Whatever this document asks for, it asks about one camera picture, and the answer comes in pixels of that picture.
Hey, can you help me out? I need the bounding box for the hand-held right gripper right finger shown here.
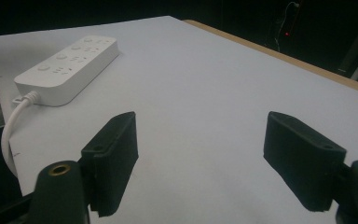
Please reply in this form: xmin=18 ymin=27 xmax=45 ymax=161
xmin=262 ymin=110 xmax=348 ymax=213

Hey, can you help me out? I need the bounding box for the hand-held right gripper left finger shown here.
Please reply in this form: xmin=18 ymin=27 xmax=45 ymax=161
xmin=79 ymin=111 xmax=140 ymax=218

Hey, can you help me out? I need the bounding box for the white power strip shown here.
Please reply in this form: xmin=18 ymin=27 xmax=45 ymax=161
xmin=13 ymin=35 xmax=120 ymax=107

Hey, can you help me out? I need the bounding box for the white power strip cable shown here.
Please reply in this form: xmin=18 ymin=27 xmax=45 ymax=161
xmin=0 ymin=90 xmax=41 ymax=178

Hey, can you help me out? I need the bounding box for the thin cable with red light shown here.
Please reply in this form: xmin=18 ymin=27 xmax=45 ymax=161
xmin=273 ymin=1 xmax=302 ymax=53

